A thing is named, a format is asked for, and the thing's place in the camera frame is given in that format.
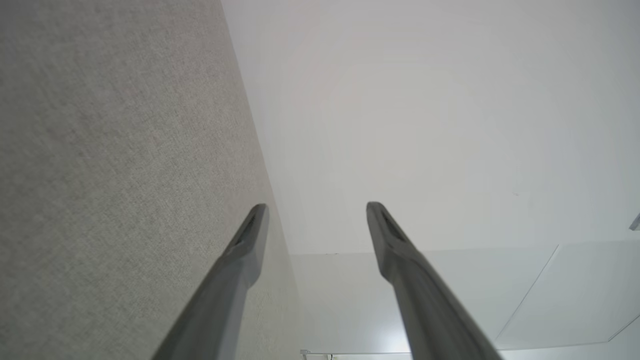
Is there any grey fabric sofa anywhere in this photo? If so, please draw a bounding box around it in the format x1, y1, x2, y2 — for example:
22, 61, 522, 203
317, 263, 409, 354
0, 0, 307, 360

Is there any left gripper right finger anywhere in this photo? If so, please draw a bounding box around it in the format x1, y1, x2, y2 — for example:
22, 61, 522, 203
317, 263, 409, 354
366, 201, 504, 360

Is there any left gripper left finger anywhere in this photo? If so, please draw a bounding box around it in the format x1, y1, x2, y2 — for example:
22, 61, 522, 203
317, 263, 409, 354
152, 203, 270, 360

